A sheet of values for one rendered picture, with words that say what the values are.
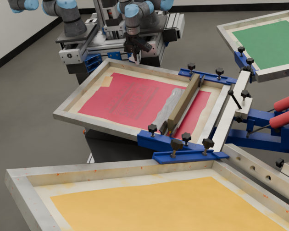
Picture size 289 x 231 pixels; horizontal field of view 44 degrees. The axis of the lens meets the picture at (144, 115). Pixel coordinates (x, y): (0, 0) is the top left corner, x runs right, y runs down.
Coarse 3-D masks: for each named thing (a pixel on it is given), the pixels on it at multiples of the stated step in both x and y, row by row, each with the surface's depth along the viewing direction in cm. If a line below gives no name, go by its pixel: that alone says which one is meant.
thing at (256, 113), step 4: (252, 112) 168; (256, 112) 168; (260, 112) 168; (264, 112) 167; (268, 112) 167; (248, 116) 167; (252, 116) 166; (256, 116) 165; (260, 116) 165; (264, 116) 165; (268, 116) 165; (272, 116) 165; (244, 120) 169; (256, 120) 166; (260, 120) 165; (264, 120) 164; (268, 120) 163; (256, 124) 167; (260, 124) 166; (264, 124) 166; (268, 124) 165
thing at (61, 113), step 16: (112, 64) 220; (128, 64) 216; (96, 80) 210; (80, 96) 198; (224, 96) 187; (64, 112) 183; (96, 128) 176; (112, 128) 172; (128, 128) 171; (208, 128) 168
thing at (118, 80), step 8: (112, 80) 210; (120, 80) 209; (128, 80) 209; (136, 80) 209; (144, 80) 208; (152, 80) 208; (104, 88) 204; (112, 88) 203; (120, 88) 203; (160, 88) 201; (168, 88) 201; (184, 88) 200; (160, 96) 195; (168, 96) 195; (200, 96) 194; (208, 96) 193; (160, 104) 190; (192, 104) 188; (200, 104) 188; (192, 112) 184; (200, 112) 183
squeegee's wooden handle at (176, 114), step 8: (192, 80) 187; (192, 88) 183; (184, 96) 177; (192, 96) 187; (176, 104) 173; (184, 104) 176; (176, 112) 168; (168, 120) 165; (176, 120) 168; (168, 128) 168
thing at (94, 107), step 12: (96, 96) 198; (108, 96) 198; (84, 108) 191; (96, 108) 190; (156, 108) 188; (120, 120) 182; (132, 120) 181; (144, 120) 181; (192, 120) 179; (168, 132) 173; (180, 132) 172; (192, 132) 172
